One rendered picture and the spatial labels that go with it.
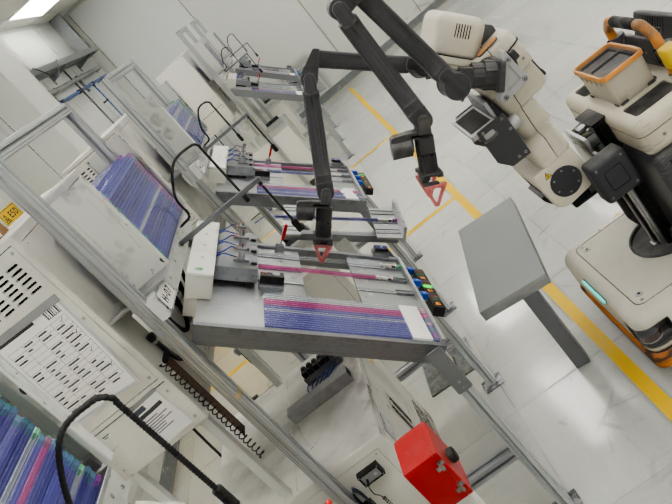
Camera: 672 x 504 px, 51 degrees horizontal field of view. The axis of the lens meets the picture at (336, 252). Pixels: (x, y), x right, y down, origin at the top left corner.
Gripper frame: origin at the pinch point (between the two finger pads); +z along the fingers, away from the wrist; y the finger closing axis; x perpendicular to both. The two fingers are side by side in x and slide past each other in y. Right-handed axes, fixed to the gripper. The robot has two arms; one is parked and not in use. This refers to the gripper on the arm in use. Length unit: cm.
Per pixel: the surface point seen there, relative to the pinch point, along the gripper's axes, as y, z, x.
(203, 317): 53, -1, -38
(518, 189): -145, 7, 128
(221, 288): 31.7, -1.3, -34.0
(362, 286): 18.8, 2.6, 12.1
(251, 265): 25.4, -6.7, -25.0
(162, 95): -154, -36, -72
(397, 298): 26.2, 3.7, 22.6
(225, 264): 26.8, -7.4, -33.0
